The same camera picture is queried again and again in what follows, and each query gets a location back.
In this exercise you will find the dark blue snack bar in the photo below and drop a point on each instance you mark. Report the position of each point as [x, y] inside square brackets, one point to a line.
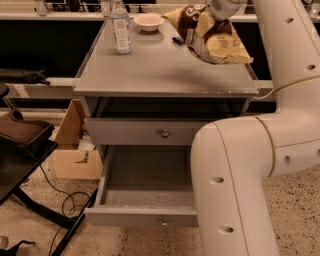
[179, 41]

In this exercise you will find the closed grey upper drawer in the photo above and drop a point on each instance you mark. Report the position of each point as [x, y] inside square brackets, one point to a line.
[108, 131]

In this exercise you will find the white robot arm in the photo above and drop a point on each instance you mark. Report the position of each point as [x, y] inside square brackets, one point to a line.
[231, 158]

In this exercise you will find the white paper bowl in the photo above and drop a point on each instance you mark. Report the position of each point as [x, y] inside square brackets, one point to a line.
[148, 22]

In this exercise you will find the black item on ledge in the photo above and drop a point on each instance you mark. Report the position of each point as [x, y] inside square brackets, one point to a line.
[23, 76]

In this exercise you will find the clear plastic water bottle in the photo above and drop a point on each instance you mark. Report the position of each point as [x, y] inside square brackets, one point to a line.
[120, 22]

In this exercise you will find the open grey middle drawer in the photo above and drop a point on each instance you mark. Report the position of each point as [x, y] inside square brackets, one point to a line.
[145, 186]

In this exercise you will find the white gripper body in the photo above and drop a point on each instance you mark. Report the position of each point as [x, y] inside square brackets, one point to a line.
[227, 10]

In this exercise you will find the cardboard box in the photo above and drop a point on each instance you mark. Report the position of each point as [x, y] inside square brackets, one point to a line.
[75, 156]

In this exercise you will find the brown yellow chip bag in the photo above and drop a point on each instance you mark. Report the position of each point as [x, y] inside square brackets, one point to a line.
[211, 41]

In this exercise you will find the metal rail frame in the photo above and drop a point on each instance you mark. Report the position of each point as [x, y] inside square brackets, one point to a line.
[83, 9]

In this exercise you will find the grey drawer cabinet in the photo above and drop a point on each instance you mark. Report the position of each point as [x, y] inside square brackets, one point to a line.
[159, 80]

